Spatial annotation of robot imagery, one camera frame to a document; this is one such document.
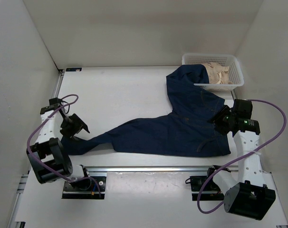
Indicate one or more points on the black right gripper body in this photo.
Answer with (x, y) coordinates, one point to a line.
(221, 119)

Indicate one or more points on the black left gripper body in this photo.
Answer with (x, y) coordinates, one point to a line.
(71, 126)

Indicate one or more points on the dark blue denim trousers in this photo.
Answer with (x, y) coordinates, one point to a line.
(184, 132)

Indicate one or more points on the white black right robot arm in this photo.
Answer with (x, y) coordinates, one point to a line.
(248, 195)

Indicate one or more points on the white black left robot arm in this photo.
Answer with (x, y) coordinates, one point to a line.
(47, 155)

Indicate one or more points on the beige folded cloth in basket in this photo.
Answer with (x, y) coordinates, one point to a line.
(217, 74)

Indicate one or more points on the white plastic perforated basket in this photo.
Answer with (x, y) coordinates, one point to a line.
(235, 73)

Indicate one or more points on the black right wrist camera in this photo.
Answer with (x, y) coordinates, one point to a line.
(242, 108)

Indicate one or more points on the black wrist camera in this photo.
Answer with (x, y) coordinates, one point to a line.
(55, 103)
(242, 108)

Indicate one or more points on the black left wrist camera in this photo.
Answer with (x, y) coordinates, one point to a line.
(55, 103)

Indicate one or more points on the aluminium table edge rail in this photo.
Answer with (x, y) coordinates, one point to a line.
(147, 169)

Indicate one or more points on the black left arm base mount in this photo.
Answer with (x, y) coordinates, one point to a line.
(86, 189)

